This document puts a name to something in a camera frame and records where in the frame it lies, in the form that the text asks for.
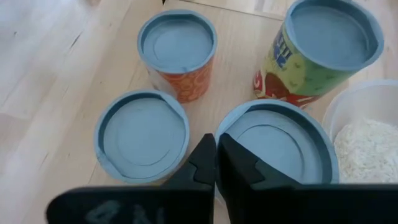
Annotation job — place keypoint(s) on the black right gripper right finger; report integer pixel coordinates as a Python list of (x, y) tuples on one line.
[(280, 205)]

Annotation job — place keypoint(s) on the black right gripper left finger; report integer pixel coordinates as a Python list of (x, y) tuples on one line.
[(174, 202)]

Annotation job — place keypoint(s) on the can with blue lid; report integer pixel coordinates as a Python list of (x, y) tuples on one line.
[(140, 137), (280, 146)]

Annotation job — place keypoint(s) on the orange label can blue lid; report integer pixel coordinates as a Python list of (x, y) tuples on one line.
[(177, 46)]

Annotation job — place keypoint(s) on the green label can blue lid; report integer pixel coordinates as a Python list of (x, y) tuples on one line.
[(329, 37)]

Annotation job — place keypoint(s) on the clear bowl of white grains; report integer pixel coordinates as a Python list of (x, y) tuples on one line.
[(367, 149)]

